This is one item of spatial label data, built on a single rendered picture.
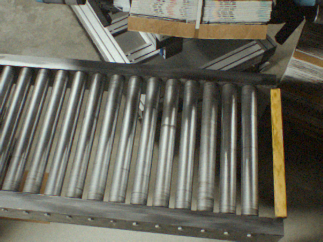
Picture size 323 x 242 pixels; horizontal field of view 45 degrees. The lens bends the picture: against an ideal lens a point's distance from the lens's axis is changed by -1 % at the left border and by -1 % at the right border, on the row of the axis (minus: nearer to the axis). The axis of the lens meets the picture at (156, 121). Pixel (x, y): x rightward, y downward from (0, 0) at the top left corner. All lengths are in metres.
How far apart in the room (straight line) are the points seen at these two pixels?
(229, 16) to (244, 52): 1.09
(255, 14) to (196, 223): 0.60
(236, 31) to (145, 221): 0.59
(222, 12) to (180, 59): 1.06
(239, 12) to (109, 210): 0.65
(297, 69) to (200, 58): 0.60
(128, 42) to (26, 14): 0.87
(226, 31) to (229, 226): 0.54
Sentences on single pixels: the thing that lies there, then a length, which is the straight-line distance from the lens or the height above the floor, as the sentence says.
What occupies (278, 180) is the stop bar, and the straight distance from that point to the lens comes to 1.18.
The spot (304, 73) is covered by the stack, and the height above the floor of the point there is 0.54.
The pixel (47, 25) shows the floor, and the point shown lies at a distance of 2.70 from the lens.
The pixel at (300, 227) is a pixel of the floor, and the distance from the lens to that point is 2.05.
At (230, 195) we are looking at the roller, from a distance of 1.16.
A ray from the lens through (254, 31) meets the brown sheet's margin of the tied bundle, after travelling 1.13.
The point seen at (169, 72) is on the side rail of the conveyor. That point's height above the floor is 0.80.
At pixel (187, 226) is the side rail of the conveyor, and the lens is 1.12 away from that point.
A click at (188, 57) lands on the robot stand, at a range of 2.15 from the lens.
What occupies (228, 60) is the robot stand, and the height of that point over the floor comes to 0.23.
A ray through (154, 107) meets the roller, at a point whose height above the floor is 0.80.
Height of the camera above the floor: 1.88
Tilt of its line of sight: 61 degrees down
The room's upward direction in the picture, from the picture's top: 2 degrees counter-clockwise
